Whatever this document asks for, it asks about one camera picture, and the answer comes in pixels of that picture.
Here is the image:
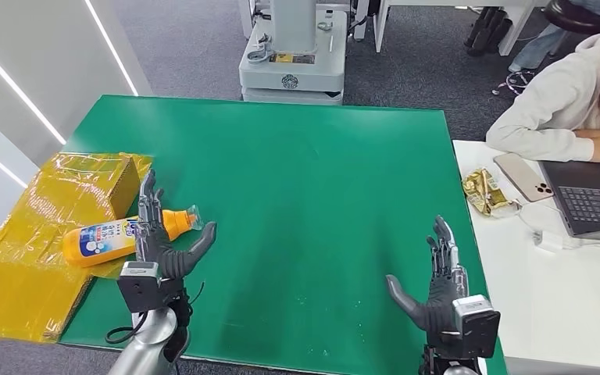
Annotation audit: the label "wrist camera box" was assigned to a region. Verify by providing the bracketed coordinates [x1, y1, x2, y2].
[116, 260, 164, 315]
[452, 294, 502, 359]

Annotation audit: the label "person's legs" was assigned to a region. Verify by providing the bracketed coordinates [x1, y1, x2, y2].
[507, 0, 600, 73]

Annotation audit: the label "gold snack wrapper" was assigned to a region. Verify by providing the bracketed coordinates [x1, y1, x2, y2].
[461, 167, 523, 219]

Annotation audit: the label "green table mat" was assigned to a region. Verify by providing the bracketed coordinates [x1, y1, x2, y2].
[59, 94, 509, 375]

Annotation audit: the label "white charger adapter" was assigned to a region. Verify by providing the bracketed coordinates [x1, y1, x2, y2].
[533, 230, 569, 254]

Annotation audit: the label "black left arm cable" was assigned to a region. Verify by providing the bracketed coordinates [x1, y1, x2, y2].
[105, 281, 207, 375]

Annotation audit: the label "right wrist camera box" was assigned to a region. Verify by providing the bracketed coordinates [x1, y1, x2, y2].
[452, 294, 502, 359]

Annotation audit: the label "orange plastic bottle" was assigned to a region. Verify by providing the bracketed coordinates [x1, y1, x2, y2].
[62, 204, 204, 269]

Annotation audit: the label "white desk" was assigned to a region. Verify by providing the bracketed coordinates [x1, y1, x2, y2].
[371, 0, 547, 57]

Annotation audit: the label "white charger cable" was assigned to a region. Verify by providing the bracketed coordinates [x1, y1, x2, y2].
[517, 200, 600, 251]

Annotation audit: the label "yellow wrapped cardboard box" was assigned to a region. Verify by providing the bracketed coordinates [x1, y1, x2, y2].
[0, 151, 154, 345]

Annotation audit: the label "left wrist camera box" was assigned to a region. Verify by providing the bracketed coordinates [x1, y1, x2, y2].
[116, 260, 164, 315]

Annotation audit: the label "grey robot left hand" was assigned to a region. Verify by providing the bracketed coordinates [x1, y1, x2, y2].
[134, 168, 218, 281]

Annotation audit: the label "grey laptop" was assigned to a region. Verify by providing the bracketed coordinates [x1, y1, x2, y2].
[538, 159, 600, 244]

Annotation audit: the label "beige smartphone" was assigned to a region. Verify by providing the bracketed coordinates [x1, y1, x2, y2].
[492, 152, 555, 203]

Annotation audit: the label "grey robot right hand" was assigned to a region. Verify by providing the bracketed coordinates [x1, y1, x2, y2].
[384, 214, 470, 338]

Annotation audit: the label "cable bundle on floor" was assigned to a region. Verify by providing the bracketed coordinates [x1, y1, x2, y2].
[491, 69, 537, 98]

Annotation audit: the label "black round stool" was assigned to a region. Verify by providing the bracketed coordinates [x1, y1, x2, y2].
[543, 0, 600, 36]

